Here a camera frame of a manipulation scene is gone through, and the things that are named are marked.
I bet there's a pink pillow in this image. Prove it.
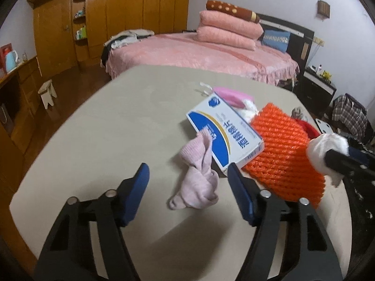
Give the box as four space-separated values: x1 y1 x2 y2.
199 10 264 40
196 26 257 50

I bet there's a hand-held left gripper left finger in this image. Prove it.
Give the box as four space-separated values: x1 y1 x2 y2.
34 163 150 281

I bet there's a pink face mask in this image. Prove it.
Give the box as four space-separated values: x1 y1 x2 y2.
199 82 254 107

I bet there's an orange foam net sleeve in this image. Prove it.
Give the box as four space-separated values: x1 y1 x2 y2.
242 102 327 210

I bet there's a dark wooden headboard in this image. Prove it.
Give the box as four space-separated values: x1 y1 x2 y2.
256 13 315 69

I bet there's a dark nightstand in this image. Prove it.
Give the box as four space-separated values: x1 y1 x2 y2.
294 68 337 116

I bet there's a brown polka dot bolster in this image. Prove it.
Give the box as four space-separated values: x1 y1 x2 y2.
206 0 261 24

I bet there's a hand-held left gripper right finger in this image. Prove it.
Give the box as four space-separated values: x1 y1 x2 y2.
228 164 343 281

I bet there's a small white wooden stool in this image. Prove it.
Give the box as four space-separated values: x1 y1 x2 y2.
38 79 58 109

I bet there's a plaid bag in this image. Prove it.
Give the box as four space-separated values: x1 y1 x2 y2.
332 94 368 139

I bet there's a light blue kettle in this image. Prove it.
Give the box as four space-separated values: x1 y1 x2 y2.
4 50 19 74

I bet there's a red cloth piece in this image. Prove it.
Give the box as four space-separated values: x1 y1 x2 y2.
294 118 321 139

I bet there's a blue and white medicine box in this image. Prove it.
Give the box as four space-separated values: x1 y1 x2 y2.
186 93 265 177

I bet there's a pile of clothes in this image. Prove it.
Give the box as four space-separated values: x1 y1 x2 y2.
101 29 156 65

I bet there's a wooden sideboard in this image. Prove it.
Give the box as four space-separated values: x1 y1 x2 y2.
0 55 41 182

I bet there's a bed with pink bedspread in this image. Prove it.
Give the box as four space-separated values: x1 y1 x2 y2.
105 32 300 87

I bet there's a wooden wardrobe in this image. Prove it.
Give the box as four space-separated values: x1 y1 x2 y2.
27 0 191 72

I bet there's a grey cloth piece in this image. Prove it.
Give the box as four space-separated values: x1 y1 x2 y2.
291 107 308 121

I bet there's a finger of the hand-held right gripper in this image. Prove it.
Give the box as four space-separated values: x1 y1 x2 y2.
324 149 375 180
348 146 371 165

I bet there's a blue pillow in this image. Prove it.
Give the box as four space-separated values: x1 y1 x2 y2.
261 30 291 54

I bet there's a dark speckled cloth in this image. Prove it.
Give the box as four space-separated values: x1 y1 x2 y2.
343 136 375 270

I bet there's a pink sock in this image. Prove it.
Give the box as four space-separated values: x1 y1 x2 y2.
168 131 220 211

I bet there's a white bathroom scale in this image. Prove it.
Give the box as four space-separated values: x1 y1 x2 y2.
315 119 337 135

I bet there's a red box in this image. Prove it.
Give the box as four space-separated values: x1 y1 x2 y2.
0 43 13 74

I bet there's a large wooden wall lamp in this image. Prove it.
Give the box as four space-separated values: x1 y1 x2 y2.
317 0 330 18

